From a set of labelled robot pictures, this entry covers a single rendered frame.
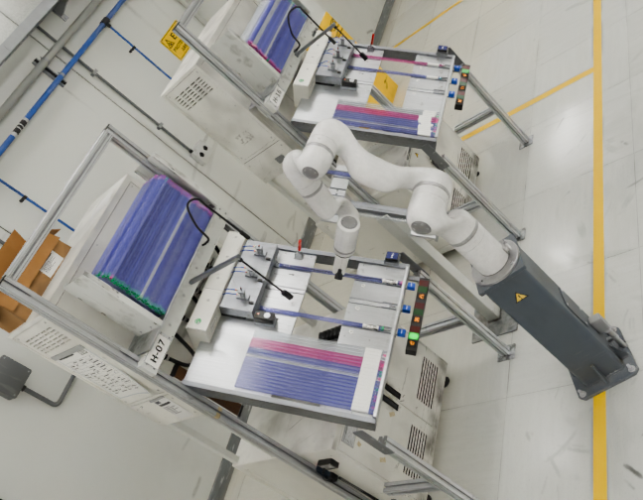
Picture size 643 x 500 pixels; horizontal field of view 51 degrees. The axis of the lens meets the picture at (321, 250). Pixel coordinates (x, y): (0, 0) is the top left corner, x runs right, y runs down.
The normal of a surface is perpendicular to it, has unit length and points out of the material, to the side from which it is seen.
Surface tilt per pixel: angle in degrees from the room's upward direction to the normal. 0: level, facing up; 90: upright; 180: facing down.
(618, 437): 0
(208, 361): 42
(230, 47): 90
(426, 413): 90
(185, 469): 90
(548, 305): 90
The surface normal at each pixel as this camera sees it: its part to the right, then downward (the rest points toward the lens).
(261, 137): -0.25, 0.76
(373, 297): -0.07, -0.64
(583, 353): -0.07, 0.61
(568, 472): -0.70, -0.57
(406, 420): 0.67, -0.32
